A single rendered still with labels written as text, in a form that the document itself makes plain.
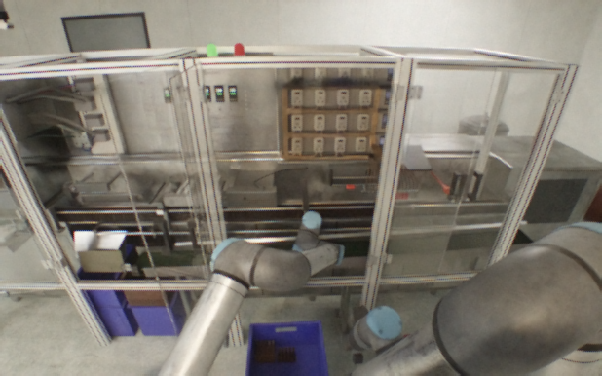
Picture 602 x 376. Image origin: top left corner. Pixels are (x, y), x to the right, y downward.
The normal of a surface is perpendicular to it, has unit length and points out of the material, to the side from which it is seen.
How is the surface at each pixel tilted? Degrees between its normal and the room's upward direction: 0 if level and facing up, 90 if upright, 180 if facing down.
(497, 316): 55
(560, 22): 90
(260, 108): 90
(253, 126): 90
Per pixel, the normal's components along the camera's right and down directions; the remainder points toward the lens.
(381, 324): 0.15, -0.68
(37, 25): 0.04, 0.48
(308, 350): 0.00, -0.88
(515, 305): -0.58, -0.38
